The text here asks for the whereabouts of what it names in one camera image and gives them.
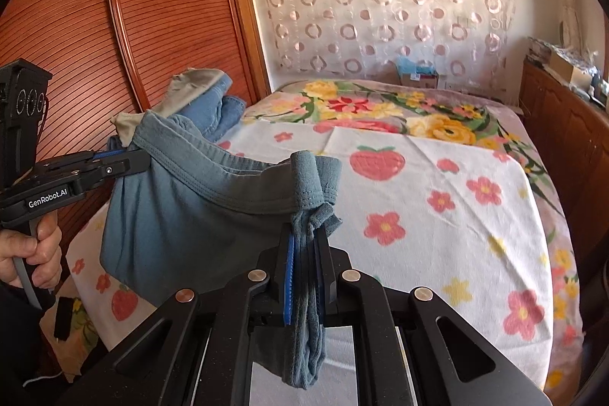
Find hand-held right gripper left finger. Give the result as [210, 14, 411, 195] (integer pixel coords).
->
[71, 223, 298, 406]

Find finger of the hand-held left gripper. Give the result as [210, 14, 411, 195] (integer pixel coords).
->
[92, 150, 151, 187]
[88, 150, 136, 161]

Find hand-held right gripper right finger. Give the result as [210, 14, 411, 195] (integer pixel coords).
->
[315, 228, 553, 406]

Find grey-blue pants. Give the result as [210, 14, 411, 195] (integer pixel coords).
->
[100, 110, 343, 390]

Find folded khaki pants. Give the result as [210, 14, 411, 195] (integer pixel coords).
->
[110, 68, 224, 147]

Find person's left hand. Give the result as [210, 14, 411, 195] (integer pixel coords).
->
[0, 216, 64, 289]

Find folded blue jeans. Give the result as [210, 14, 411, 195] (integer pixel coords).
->
[107, 75, 248, 150]

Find white strawberry print blanket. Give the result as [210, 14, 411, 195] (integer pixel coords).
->
[67, 125, 555, 392]

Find person's dark clothing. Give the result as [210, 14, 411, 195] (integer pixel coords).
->
[0, 285, 53, 406]

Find wooden slatted wardrobe door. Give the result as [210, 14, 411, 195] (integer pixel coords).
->
[0, 0, 272, 245]

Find floral bedsheet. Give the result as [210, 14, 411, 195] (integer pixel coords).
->
[38, 78, 591, 388]

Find small cardboard box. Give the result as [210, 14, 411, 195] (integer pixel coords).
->
[399, 70, 441, 90]

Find blue plastic bag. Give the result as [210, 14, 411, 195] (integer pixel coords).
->
[397, 56, 436, 76]

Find long wooden cabinet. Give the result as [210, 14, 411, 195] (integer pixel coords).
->
[518, 59, 609, 283]

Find brown cardboard box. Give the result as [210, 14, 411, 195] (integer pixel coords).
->
[547, 51, 593, 88]

